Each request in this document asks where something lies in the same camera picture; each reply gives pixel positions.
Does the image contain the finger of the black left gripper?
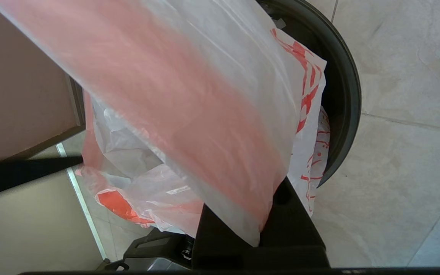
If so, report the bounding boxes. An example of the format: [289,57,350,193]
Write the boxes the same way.
[0,156,84,199]

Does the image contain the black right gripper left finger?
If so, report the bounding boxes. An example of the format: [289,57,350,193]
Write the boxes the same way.
[191,202,262,256]

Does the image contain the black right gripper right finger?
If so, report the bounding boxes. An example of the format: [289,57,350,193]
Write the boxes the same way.
[260,178,329,251]

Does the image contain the white orange plastic bag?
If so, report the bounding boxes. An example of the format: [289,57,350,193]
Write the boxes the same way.
[0,0,331,247]

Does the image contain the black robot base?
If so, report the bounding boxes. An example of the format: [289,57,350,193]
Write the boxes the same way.
[104,227,196,272]

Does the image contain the black round trash bin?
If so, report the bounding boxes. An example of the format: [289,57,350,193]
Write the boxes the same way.
[256,0,362,188]

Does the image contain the pale metal threshold strip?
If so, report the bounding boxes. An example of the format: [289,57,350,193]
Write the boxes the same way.
[55,143,109,262]

